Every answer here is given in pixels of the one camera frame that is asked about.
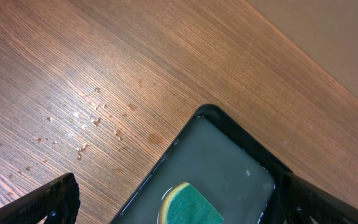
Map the green yellow sponge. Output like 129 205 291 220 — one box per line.
157 182 224 224

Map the small black water tray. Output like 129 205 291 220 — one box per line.
112 104 289 224

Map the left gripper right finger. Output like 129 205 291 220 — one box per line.
281 172 358 224

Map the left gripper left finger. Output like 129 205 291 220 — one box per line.
0 173 80 224

